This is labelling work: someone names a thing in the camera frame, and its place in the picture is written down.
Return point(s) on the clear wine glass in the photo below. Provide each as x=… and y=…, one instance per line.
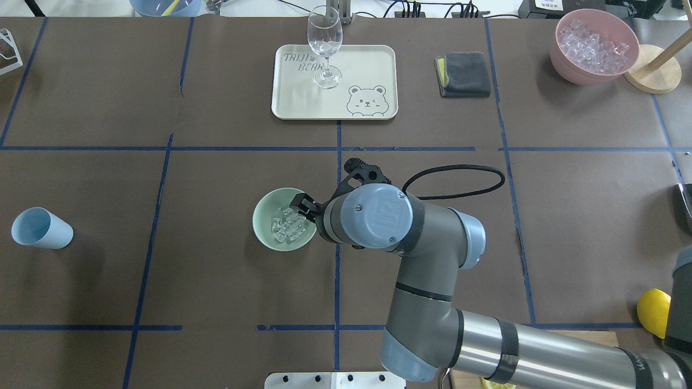
x=325, y=37

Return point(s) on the ice cubes in green bowl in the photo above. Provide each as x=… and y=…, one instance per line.
x=287, y=225

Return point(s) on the yellow lemon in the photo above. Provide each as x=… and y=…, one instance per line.
x=652, y=312

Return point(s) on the wooden cutting board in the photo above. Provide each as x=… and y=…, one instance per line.
x=459, y=379

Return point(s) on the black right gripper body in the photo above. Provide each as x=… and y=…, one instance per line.
x=304, y=206

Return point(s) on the cream bear serving tray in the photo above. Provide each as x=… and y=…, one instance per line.
x=368, y=90

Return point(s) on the folded grey cloth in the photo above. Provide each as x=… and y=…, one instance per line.
x=463, y=75

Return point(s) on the white wire cup rack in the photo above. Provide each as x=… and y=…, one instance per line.
x=10, y=56

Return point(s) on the light blue cup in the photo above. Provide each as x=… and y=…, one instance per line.
x=38, y=227

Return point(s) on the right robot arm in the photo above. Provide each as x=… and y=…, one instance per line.
x=424, y=335

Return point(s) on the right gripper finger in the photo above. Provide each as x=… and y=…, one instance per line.
x=305, y=205

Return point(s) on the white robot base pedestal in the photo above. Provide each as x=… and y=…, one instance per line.
x=376, y=379

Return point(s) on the green bowl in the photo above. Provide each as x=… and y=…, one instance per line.
x=280, y=197

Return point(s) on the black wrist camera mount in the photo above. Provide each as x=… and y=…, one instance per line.
x=362, y=172

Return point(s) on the wooden cup stand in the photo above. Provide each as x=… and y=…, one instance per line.
x=656, y=70

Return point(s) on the pink bowl with ice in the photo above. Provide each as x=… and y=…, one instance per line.
x=592, y=46

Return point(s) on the large blue bowl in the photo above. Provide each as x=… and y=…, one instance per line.
x=166, y=8

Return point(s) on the lemon half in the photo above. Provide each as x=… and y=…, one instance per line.
x=487, y=384

